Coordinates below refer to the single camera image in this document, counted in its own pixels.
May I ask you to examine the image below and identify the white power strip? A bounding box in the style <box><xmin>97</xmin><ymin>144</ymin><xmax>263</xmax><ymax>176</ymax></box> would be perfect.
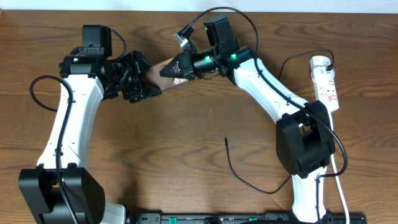
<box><xmin>310</xmin><ymin>55</ymin><xmax>339</xmax><ymax>113</ymax></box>

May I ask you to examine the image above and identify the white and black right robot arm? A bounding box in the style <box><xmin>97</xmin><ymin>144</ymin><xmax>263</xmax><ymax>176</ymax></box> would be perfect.
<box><xmin>160</xmin><ymin>15</ymin><xmax>335</xmax><ymax>223</ymax></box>

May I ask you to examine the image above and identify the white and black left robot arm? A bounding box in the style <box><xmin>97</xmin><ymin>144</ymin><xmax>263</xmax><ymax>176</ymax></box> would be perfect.
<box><xmin>18</xmin><ymin>25</ymin><xmax>161</xmax><ymax>223</ymax></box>

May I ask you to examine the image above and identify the Samsung Galaxy smartphone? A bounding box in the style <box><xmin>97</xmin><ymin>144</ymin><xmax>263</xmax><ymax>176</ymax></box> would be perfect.
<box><xmin>144</xmin><ymin>58</ymin><xmax>188</xmax><ymax>91</ymax></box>

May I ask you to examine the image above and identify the black USB charging cable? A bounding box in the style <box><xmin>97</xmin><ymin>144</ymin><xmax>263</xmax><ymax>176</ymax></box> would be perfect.
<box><xmin>224</xmin><ymin>49</ymin><xmax>335</xmax><ymax>195</ymax></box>

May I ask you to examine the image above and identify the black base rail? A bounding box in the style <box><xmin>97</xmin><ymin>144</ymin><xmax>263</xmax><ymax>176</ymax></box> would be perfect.
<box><xmin>125</xmin><ymin>210</ymin><xmax>368</xmax><ymax>224</ymax></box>

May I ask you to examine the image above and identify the white power strip cord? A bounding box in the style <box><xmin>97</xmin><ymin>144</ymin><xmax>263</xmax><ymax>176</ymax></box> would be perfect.
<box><xmin>328</xmin><ymin>112</ymin><xmax>351</xmax><ymax>224</ymax></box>

